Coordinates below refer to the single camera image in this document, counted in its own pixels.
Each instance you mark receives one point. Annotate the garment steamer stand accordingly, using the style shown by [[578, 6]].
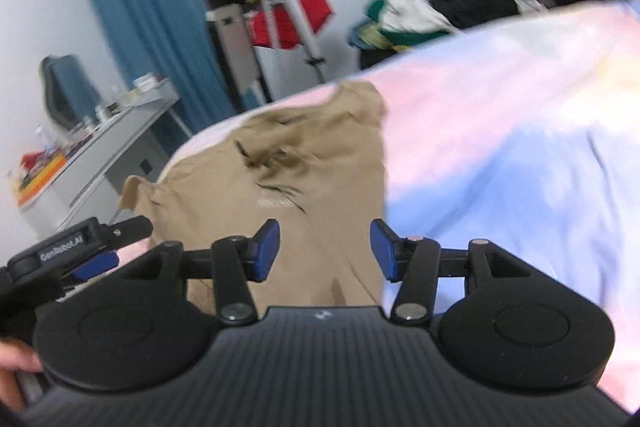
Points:
[[295, 7]]

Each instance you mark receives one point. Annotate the bed with pastel sheet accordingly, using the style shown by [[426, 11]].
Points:
[[500, 157]]

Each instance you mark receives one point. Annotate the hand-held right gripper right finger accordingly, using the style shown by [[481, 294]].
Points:
[[382, 252]]

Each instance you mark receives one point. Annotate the person's left hand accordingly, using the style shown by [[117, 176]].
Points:
[[20, 359]]

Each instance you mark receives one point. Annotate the blue curtain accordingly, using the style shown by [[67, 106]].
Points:
[[140, 7]]

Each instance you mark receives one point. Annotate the red garment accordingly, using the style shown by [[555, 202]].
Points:
[[315, 14]]

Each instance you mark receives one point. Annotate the white spray can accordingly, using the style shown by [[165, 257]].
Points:
[[42, 139]]

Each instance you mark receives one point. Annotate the white dressing table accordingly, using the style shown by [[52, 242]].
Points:
[[110, 157]]

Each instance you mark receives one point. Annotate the black jacket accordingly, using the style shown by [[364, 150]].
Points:
[[475, 4]]

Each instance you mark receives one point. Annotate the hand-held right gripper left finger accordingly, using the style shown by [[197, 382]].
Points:
[[265, 252]]

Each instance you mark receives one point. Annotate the grey printed cloth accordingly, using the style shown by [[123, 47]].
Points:
[[527, 1]]

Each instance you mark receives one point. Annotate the tan garment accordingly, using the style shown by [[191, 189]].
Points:
[[325, 147]]

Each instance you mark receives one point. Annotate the black sofa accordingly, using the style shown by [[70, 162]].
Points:
[[380, 54]]

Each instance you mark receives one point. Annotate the white garment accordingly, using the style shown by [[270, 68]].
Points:
[[415, 7]]

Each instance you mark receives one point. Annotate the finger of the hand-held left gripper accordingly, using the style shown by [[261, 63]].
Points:
[[95, 268], [131, 229]]

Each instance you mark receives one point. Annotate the wavy mirror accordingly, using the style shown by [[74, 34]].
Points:
[[67, 89]]

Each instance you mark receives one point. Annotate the orange tray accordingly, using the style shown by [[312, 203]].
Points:
[[42, 179]]

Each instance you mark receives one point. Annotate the green garment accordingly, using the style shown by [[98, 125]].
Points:
[[395, 39]]

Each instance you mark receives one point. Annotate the white box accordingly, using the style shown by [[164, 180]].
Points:
[[143, 83]]

